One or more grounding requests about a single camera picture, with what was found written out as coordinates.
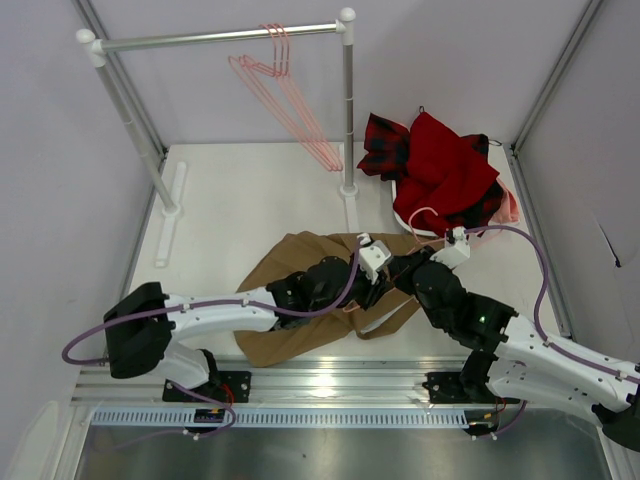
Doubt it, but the pink wire hanger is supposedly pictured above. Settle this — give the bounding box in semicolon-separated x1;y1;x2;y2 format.
238;22;342;171
344;205;494;314
227;23;337;171
244;21;346;170

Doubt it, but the tan pleated skirt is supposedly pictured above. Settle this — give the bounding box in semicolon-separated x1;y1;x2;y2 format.
234;231;420;367

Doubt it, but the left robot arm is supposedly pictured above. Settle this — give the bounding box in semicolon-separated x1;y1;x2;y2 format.
104;249;391;390

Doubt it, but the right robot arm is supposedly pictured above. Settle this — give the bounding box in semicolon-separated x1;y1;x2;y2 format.
389;248;639;451

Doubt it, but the white laundry basket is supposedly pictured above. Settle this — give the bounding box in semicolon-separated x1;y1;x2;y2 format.
390;180;437;239

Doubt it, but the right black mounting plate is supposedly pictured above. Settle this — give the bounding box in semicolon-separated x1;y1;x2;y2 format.
422;371;497;404

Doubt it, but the black mounting plate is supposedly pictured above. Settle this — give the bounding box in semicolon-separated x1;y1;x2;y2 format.
162;371;252;404
422;371;497;404

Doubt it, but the pink garment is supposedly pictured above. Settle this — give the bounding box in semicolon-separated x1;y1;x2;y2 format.
479;182;520;226

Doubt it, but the red black plaid garment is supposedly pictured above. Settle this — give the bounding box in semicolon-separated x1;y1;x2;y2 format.
356;112;506;236

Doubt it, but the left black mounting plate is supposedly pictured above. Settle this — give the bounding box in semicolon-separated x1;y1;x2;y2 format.
162;371;252;404

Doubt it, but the silver clothes rack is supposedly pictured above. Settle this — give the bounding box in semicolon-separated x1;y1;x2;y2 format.
74;1;360;268

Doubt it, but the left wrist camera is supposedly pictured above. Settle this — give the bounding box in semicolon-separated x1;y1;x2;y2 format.
357;233;392;285

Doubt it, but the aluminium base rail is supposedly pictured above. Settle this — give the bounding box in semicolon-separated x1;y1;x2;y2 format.
71;357;464;408

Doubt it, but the white slotted cable duct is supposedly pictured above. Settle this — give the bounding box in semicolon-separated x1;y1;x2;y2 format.
91;407;469;429

